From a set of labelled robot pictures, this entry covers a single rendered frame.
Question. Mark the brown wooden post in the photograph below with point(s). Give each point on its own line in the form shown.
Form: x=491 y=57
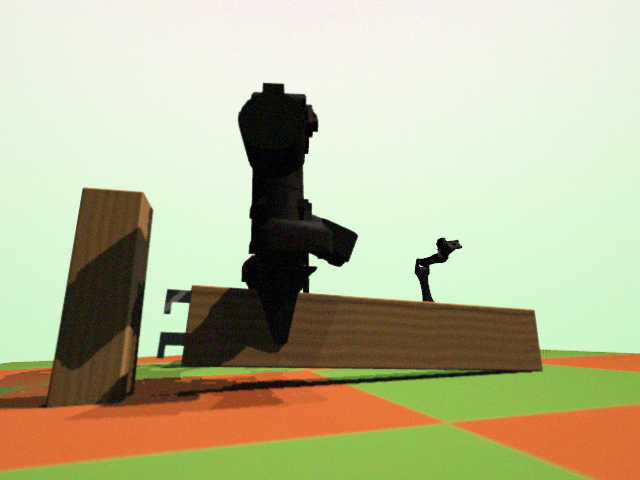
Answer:
x=95 y=356

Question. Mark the brown wooden side rail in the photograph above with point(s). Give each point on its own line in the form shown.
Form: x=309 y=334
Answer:
x=227 y=327

